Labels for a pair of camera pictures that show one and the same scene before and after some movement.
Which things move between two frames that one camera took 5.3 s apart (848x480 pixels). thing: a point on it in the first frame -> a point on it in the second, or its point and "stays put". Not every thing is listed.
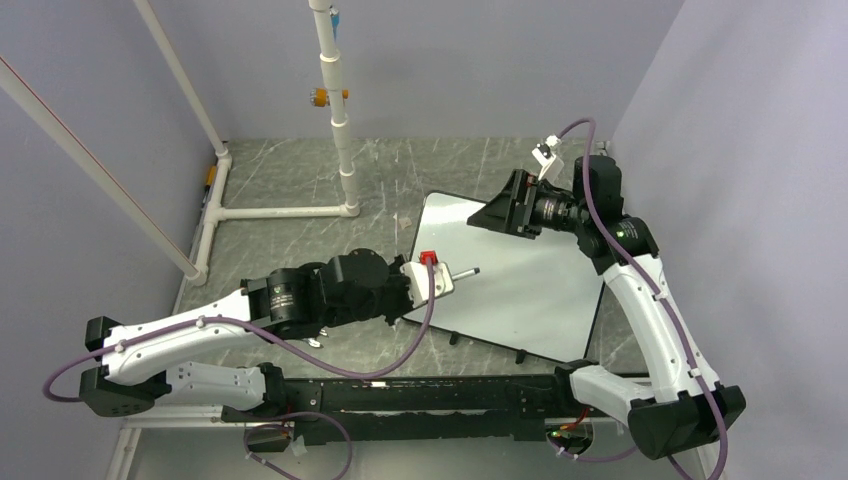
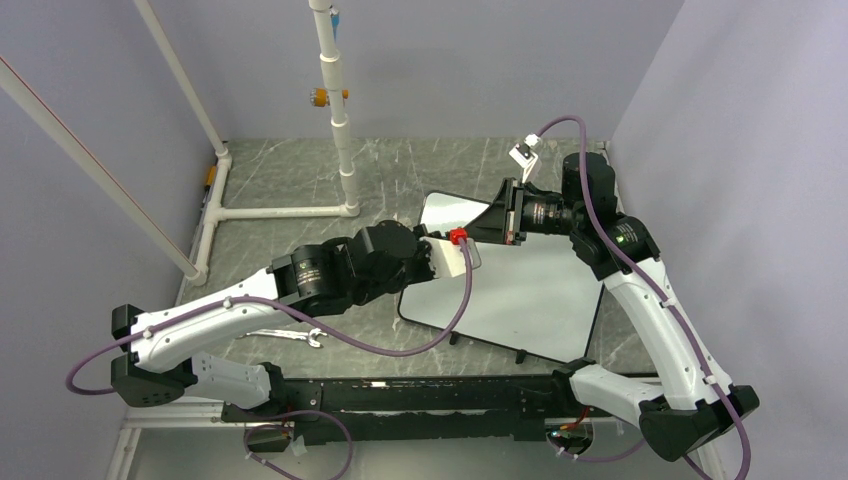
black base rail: [363, 409] stays put
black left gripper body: [393, 299] -> [421, 267]
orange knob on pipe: [319, 96] stays put
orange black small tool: [210, 176] stays put
